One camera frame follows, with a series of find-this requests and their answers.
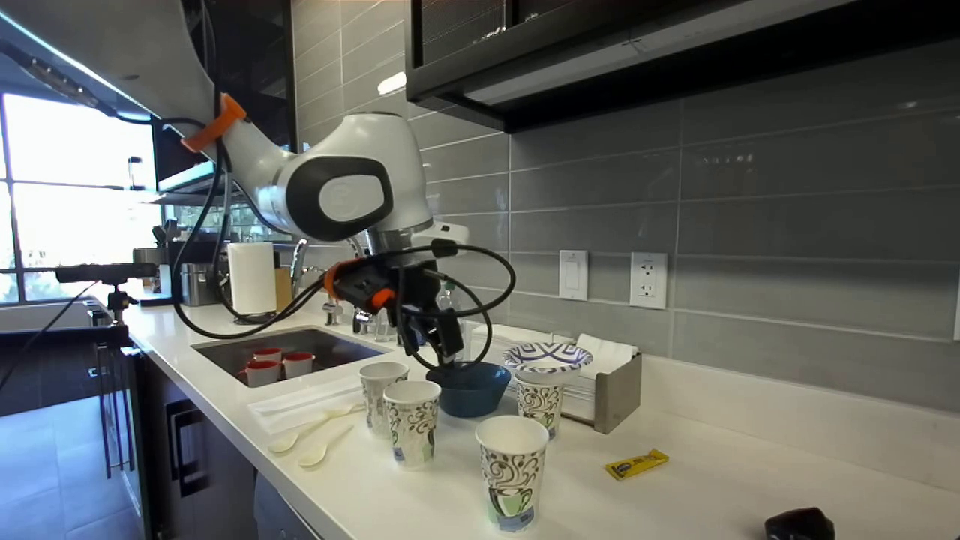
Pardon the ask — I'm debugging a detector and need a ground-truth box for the dark base cabinet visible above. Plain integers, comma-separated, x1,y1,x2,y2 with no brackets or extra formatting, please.
131,347,332,540

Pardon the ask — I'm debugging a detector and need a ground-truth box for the black orange wrist camera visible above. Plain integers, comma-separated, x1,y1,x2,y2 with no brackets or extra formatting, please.
321,255,401,311

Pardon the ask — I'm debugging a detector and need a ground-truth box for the small black coffee pod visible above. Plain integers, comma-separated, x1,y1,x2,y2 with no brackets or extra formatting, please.
761,504,837,540

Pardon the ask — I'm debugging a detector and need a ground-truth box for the white paper napkin stack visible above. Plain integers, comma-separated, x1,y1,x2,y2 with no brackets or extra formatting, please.
569,330,641,422

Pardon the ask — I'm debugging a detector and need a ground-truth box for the steel sink basin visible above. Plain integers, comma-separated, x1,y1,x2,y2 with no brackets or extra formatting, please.
189,327,388,390

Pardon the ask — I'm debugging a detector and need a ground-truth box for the steel pot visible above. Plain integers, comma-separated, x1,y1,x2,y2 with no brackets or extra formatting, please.
129,243,227,310

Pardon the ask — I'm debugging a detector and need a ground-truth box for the white plastic spoon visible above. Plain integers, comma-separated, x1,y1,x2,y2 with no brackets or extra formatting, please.
266,405,345,458
298,418,361,470

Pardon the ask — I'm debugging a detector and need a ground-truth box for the blue white patterned paper bowl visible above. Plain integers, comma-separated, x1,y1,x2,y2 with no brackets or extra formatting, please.
503,339,594,375

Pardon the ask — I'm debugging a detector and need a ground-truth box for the under-cabinet light bar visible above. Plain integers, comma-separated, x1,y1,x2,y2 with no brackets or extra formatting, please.
460,0,865,110

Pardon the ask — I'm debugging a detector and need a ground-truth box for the orange arm strap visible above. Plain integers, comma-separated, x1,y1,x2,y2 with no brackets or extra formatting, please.
183,91,248,157

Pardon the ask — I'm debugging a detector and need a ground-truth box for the dark tall cabinet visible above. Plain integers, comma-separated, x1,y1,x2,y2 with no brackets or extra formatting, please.
147,0,300,188

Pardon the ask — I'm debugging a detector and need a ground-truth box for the patterned paper coffee cup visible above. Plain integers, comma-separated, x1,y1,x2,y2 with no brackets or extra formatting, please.
380,379,445,467
356,356,411,437
473,414,551,532
514,365,574,437

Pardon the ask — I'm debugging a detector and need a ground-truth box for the chrome faucet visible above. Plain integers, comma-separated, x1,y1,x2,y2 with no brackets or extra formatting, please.
321,295,353,337

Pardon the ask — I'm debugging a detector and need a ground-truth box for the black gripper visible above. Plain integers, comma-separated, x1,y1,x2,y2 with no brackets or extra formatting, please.
385,253,469,365

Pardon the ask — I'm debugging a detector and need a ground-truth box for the black upper cabinet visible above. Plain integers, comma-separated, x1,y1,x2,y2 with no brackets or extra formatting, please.
401,0,960,135

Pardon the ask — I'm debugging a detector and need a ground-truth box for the black side table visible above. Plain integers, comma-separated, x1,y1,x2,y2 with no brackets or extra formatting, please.
0,297,137,420

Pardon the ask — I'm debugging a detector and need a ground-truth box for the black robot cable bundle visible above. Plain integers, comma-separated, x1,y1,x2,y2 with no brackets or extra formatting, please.
166,114,522,375

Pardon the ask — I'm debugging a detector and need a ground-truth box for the yellow sugar packet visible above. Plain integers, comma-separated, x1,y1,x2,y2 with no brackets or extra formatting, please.
604,447,673,484

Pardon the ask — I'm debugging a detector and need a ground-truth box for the black camera on tripod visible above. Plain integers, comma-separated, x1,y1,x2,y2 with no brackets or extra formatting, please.
54,260,152,333

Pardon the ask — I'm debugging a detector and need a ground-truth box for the clear acrylic napkin holder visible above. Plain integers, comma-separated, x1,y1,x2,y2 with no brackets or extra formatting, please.
559,333,646,434

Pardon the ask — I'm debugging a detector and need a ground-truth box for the dark blue plastic bowl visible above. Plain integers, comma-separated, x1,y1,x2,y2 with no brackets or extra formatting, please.
426,361,514,420

